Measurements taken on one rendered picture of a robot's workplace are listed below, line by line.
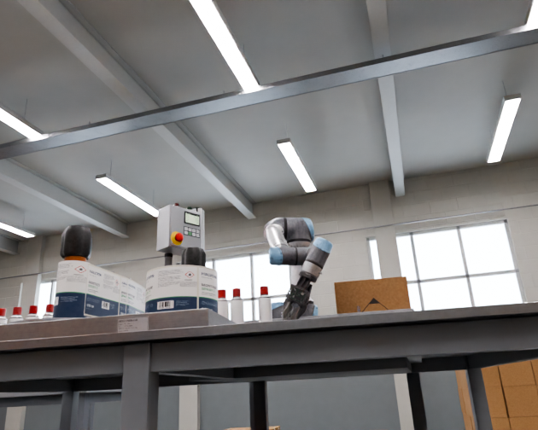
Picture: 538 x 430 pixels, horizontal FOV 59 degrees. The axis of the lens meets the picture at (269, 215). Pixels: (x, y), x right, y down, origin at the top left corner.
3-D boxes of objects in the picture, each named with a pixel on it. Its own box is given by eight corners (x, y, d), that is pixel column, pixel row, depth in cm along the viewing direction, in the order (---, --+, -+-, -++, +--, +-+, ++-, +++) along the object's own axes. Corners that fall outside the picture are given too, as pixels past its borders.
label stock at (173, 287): (219, 328, 142) (219, 280, 147) (217, 318, 124) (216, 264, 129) (150, 331, 141) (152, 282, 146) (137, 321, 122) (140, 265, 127)
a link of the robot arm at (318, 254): (331, 246, 193) (336, 243, 184) (319, 270, 190) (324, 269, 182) (313, 237, 192) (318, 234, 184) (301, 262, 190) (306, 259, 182)
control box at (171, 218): (155, 251, 205) (157, 210, 212) (188, 257, 217) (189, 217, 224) (169, 246, 199) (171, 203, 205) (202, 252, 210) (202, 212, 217)
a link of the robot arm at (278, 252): (260, 214, 236) (271, 245, 189) (281, 214, 237) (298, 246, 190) (258, 236, 239) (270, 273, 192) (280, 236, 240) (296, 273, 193)
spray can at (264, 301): (258, 339, 179) (256, 285, 186) (260, 341, 184) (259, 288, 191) (271, 339, 178) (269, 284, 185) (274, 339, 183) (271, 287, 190)
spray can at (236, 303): (229, 341, 180) (228, 287, 187) (232, 343, 185) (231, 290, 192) (242, 340, 179) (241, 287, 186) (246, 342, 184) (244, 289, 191)
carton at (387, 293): (340, 347, 194) (333, 281, 203) (342, 351, 216) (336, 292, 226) (417, 342, 189) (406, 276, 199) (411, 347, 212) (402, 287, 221)
